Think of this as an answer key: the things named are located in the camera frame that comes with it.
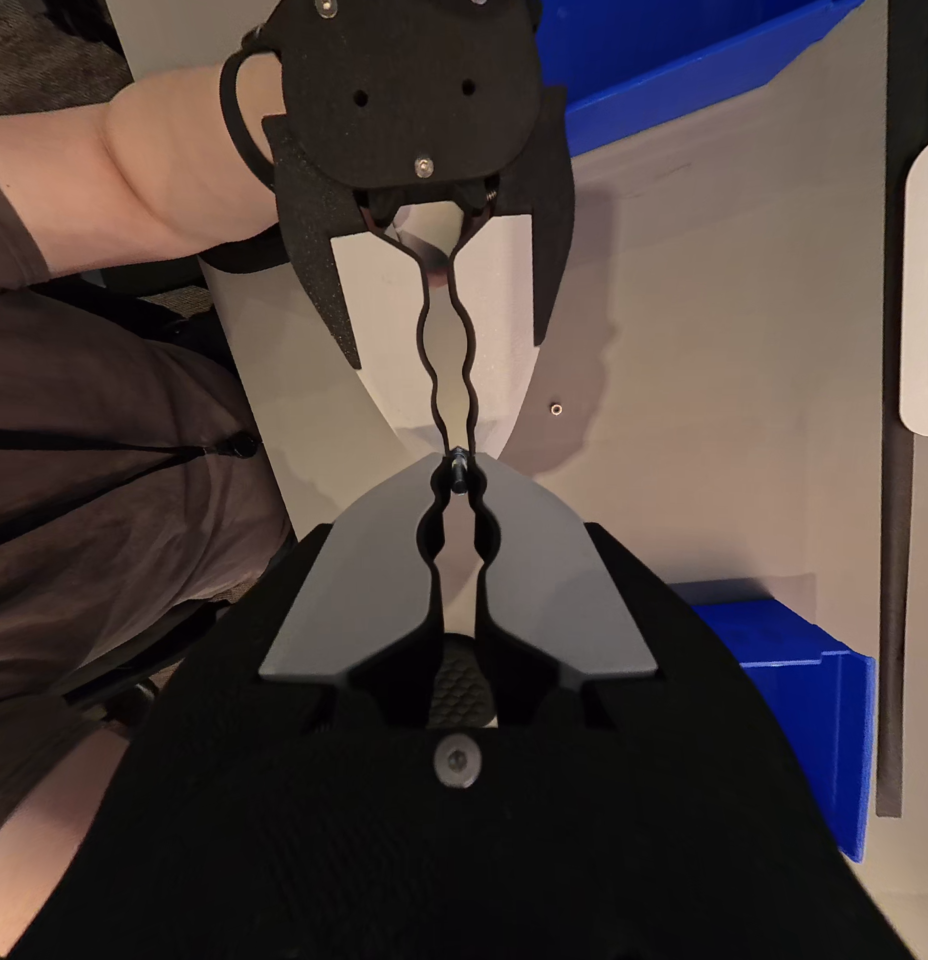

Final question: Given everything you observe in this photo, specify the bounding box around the black wrist strap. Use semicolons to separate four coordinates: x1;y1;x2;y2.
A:
218;26;293;275

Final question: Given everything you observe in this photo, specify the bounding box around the black chair armrest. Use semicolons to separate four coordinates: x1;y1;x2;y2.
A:
21;273;236;354

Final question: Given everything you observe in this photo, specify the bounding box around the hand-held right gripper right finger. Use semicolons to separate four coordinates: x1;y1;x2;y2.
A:
471;451;658;732

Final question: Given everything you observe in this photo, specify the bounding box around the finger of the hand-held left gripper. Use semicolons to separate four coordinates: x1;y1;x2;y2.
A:
449;213;545;459
329;225;456;456

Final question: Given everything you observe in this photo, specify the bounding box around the white stand base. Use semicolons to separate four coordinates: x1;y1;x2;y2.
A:
900;133;928;438

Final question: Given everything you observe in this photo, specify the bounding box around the black wrist rest pad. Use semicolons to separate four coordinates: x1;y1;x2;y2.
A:
431;632;499;730

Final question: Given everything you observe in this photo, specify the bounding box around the person's left forearm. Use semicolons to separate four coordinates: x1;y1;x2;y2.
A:
0;45;289;280

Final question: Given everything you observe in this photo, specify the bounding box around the blue plastic bin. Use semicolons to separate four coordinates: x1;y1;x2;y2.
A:
689;596;879;864
535;0;866;160

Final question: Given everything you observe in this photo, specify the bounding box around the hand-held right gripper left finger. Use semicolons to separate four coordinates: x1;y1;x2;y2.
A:
258;451;446;732

